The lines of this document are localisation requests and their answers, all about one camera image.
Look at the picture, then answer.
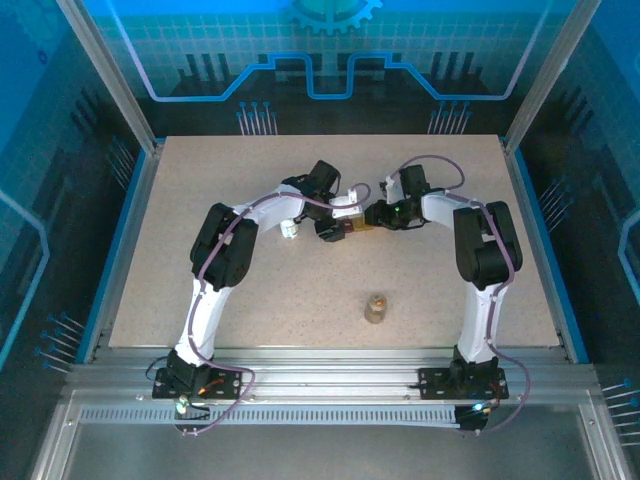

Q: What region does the red and yellow pill organizer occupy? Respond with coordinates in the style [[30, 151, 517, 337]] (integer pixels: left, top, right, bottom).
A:
[[335, 212, 375, 235]]

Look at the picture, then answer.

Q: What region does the clear plastic bottle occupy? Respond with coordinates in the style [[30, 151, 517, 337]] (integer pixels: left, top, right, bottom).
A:
[[363, 291, 390, 325]]

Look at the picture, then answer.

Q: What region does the blue edged table side rail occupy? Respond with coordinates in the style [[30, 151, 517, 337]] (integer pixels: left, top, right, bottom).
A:
[[84, 142, 164, 364], [502, 139, 589, 364]]

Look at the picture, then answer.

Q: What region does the aluminium frame rail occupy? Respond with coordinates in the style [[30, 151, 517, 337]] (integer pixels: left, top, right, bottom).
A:
[[64, 347, 604, 401]]

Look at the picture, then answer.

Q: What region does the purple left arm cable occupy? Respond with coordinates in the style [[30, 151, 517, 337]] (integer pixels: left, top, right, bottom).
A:
[[172, 182, 372, 437]]

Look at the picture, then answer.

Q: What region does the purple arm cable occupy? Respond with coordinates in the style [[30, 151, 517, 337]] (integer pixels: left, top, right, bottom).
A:
[[172, 182, 372, 437], [387, 155, 532, 436]]

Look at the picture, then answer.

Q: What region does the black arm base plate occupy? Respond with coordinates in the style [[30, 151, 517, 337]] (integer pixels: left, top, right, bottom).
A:
[[152, 367, 245, 400], [418, 367, 510, 400]]

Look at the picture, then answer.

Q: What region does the slotted grey cable duct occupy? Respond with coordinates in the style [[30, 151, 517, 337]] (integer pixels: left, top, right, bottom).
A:
[[78, 405, 461, 427]]

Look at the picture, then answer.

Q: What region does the aluminium frame post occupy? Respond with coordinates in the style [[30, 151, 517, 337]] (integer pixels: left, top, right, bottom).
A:
[[502, 0, 601, 154], [55, 0, 160, 154]]

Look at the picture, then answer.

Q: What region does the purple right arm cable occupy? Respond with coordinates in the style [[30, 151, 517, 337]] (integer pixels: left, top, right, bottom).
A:
[[387, 155, 532, 436]]

